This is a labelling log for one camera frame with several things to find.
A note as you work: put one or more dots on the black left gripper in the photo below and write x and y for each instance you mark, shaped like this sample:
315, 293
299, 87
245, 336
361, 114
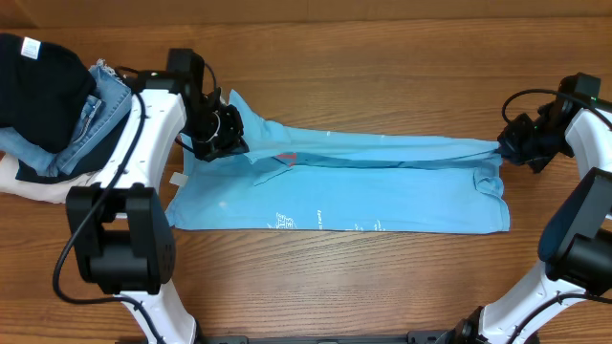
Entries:
233, 141

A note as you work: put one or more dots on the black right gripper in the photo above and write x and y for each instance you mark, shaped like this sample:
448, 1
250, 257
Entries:
511, 149

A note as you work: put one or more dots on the light blue printed t-shirt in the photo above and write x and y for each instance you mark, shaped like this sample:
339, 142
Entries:
292, 178

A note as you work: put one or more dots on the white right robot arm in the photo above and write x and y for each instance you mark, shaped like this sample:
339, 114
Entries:
574, 251

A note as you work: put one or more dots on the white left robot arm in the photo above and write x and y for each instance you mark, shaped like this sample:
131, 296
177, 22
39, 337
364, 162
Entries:
119, 233

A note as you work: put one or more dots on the blue denim jeans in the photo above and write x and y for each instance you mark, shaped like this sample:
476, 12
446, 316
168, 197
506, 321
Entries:
102, 111

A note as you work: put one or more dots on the dark navy folded garment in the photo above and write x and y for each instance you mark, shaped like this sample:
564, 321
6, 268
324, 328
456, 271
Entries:
92, 162

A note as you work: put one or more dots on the beige folded cloth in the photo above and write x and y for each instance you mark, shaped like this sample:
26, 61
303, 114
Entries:
54, 193

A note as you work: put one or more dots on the black folded garment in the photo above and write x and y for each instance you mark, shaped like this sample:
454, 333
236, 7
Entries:
44, 87

